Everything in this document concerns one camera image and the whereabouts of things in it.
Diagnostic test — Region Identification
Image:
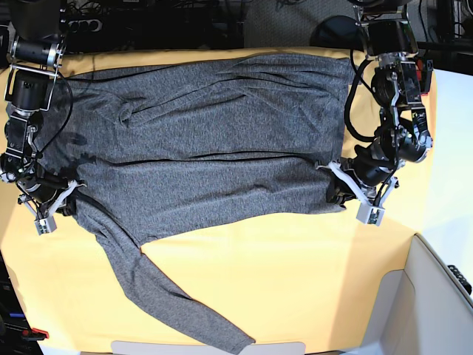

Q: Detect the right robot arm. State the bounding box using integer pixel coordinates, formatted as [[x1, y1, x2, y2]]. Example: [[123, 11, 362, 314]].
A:
[[1, 1, 83, 234]]

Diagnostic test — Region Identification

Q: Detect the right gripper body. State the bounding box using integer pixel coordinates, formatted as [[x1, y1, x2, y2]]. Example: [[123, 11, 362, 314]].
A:
[[16, 177, 86, 220]]

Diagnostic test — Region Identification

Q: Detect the white storage bin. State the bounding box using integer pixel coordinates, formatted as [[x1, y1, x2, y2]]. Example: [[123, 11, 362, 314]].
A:
[[357, 234, 472, 354]]

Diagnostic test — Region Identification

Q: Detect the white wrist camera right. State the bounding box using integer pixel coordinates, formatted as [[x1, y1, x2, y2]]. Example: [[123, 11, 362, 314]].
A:
[[35, 216, 57, 235]]

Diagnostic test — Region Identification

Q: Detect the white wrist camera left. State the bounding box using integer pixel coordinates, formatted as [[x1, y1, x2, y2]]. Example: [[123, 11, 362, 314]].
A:
[[356, 203, 385, 226]]

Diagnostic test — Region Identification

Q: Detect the black remote on bin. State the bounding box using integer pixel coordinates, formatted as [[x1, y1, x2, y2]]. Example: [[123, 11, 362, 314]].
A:
[[448, 265, 472, 295]]

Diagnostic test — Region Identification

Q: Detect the red clamp right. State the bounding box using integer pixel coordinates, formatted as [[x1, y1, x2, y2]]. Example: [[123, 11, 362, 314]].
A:
[[416, 58, 434, 95]]

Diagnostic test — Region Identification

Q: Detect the red clamp left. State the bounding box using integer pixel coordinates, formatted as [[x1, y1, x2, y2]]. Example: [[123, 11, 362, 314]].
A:
[[21, 328, 50, 342]]

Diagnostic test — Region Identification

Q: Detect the red clamp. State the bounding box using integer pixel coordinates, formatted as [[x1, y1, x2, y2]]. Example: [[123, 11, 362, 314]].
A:
[[416, 58, 434, 95], [21, 328, 50, 342]]

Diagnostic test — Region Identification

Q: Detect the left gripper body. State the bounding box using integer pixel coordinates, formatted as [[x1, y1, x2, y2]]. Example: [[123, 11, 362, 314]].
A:
[[316, 158, 399, 207]]

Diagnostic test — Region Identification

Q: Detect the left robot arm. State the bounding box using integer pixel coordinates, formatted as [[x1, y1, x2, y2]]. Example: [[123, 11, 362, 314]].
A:
[[310, 1, 433, 208]]

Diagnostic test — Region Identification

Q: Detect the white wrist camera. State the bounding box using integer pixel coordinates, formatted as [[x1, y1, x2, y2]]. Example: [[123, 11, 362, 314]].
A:
[[356, 203, 385, 226], [35, 216, 57, 235]]

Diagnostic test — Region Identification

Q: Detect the yellow table cloth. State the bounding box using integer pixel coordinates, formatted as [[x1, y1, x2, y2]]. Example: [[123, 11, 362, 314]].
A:
[[0, 46, 441, 352]]

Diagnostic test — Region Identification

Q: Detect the grey long-sleeve T-shirt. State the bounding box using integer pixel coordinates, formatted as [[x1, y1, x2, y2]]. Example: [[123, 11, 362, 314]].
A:
[[35, 54, 353, 354]]

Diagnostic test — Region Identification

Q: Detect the black round base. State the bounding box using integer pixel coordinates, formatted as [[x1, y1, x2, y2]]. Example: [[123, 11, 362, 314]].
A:
[[310, 16, 364, 51]]

